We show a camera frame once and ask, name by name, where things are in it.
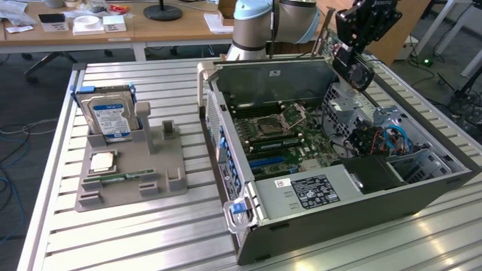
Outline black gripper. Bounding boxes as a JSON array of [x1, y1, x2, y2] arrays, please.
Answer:
[[333, 0, 402, 54]]

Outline green graphics card black fan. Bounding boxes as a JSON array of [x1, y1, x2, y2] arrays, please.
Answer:
[[309, 6, 375, 93]]

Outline wooden cabinet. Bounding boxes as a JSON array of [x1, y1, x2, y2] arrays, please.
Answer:
[[327, 0, 432, 66]]

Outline white paper stack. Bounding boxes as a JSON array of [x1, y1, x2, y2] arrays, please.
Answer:
[[203, 12, 235, 35]]

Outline metal CPU socket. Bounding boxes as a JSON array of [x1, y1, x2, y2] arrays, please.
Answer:
[[255, 114, 291, 139]]

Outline green motherboard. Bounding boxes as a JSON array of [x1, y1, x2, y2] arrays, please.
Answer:
[[225, 101, 339, 181]]

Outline green RAM stick white label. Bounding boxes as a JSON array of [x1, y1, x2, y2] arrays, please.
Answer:
[[249, 137, 304, 151]]

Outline wooden office desk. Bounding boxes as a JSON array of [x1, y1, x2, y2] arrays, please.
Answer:
[[0, 0, 241, 54]]

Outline black round lamp base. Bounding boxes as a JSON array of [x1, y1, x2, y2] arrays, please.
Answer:
[[143, 0, 184, 21]]

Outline metal disk bay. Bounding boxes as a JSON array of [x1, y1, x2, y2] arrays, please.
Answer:
[[386, 148, 452, 183]]

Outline blue expansion slot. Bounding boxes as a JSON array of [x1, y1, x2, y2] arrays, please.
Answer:
[[249, 154, 285, 169]]

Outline grey power supply unit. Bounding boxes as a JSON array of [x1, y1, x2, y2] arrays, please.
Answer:
[[255, 165, 364, 221]]

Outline plain white box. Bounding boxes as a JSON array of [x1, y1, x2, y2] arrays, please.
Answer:
[[101, 15, 127, 33]]

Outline grey open PC case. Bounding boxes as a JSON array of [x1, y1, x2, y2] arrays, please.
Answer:
[[197, 55, 475, 266]]

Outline white tape roll box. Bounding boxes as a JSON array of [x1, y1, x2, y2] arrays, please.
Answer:
[[72, 15, 106, 37]]

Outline hard disk blue carrier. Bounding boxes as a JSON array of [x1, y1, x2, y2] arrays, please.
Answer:
[[69, 81, 137, 143]]

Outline grey plastic parts rack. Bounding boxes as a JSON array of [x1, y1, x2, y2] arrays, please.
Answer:
[[73, 101, 189, 215]]

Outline black and white sign box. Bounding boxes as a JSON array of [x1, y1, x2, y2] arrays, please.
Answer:
[[38, 13, 69, 32]]

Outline office chair base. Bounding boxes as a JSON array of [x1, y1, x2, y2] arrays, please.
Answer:
[[21, 47, 113, 84]]

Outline silver CPU chip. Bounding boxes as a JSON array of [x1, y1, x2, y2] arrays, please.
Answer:
[[86, 152, 116, 172]]

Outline clear plastic bags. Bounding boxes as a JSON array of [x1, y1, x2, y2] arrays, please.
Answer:
[[0, 0, 37, 27]]

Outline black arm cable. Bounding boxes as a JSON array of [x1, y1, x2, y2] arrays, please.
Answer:
[[267, 0, 280, 60]]

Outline white metal desk frame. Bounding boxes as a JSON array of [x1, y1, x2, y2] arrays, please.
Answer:
[[412, 0, 482, 78]]

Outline metal socket cover frame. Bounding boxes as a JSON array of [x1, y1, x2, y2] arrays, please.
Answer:
[[280, 102, 313, 133]]

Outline blue data wire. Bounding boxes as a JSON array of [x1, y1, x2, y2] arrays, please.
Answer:
[[382, 125, 412, 155]]

